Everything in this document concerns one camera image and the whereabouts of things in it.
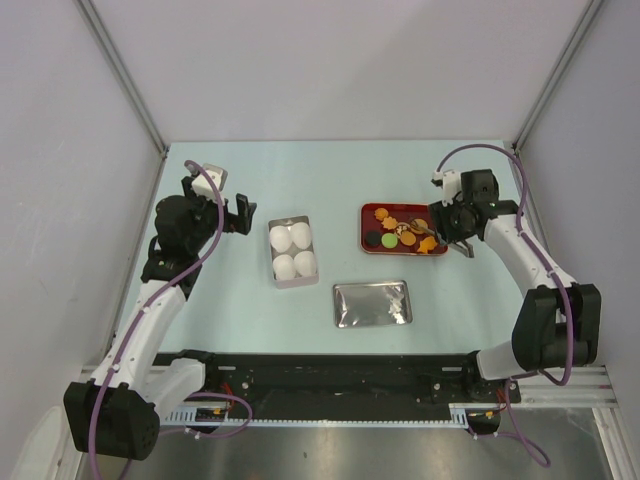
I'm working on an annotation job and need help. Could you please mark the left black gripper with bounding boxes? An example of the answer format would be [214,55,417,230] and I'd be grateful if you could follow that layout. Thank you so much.
[182,177,255,253]

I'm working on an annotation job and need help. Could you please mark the metal tongs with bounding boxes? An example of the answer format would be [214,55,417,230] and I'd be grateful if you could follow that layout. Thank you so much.
[424,226,475,259]

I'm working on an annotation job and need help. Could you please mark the orange round cookie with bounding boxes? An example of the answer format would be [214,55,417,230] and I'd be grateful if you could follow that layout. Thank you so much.
[410,218,428,233]
[400,230,417,247]

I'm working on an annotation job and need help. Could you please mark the orange flower cookie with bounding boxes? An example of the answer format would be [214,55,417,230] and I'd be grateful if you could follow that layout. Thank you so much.
[381,216,398,231]

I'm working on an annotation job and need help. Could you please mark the black round cookie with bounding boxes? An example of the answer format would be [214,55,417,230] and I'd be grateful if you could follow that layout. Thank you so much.
[364,231,381,248]

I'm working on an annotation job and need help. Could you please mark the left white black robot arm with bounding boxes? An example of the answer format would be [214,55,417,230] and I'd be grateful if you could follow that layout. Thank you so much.
[63,165,256,460]

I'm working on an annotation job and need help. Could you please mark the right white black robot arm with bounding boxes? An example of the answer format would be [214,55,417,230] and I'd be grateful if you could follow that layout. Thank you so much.
[429,169,602,401]

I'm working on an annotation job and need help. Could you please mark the orange fish cookie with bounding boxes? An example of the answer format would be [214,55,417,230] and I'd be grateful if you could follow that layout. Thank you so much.
[416,236,441,255]

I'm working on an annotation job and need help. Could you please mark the white paper cup back left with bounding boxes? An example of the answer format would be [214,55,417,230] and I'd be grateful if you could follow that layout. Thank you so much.
[269,225,292,254]

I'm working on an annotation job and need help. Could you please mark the white paper cup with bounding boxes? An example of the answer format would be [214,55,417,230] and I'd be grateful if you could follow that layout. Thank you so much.
[272,254,297,281]
[294,250,318,277]
[269,225,292,254]
[290,222,312,250]

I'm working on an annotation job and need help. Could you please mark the white paper cup front left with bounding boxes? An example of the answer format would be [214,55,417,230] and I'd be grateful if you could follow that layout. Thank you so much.
[272,254,297,281]

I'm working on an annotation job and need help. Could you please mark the white paper cup back right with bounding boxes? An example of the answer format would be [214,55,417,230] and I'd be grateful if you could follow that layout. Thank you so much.
[290,222,312,250]

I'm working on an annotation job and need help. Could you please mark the lavender cookie tin box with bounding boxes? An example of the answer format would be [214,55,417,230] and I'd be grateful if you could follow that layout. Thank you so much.
[268,215,319,289]

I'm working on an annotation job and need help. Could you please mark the white paper cup front right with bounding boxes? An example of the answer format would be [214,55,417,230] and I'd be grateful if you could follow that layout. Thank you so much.
[294,250,318,277]

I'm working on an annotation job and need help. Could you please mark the green round cookie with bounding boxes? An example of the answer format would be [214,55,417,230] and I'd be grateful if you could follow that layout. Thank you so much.
[381,233,398,249]

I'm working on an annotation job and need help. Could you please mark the red lacquer tray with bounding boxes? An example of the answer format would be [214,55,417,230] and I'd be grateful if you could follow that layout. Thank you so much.
[359,203,448,256]

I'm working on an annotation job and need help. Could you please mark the orange pumpkin cookie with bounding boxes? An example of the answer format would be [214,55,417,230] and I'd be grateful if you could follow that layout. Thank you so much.
[374,208,389,222]

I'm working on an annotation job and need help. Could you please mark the silver tin lid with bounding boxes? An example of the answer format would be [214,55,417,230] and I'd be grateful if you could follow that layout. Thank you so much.
[332,280,413,329]

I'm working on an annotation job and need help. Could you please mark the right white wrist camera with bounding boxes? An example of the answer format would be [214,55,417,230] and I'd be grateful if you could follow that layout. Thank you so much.
[431,170,462,206]

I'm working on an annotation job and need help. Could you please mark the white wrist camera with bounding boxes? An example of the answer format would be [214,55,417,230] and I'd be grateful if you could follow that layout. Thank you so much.
[192,163,228,202]
[431,170,462,206]

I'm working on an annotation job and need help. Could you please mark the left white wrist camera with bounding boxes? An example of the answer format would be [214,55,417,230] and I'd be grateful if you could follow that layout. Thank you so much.
[192,163,228,202]

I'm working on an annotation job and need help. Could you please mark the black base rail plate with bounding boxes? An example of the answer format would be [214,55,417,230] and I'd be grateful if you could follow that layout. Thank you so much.
[154,350,521,423]

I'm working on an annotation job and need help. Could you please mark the aluminium corner post right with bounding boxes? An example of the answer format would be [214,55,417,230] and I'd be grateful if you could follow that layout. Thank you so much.
[511,0,607,154]

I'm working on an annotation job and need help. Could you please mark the aluminium corner post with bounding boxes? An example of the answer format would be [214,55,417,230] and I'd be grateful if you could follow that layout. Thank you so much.
[511,0,607,154]
[74,0,168,158]

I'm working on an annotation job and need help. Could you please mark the white slotted cable duct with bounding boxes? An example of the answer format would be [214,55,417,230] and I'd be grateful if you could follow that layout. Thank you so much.
[160,402,474,429]

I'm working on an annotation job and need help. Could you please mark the aluminium frame rail right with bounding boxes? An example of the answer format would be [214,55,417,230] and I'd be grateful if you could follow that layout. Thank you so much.
[516,366,618,408]

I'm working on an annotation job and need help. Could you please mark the aluminium corner post left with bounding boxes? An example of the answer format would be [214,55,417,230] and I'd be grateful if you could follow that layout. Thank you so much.
[74,0,168,158]

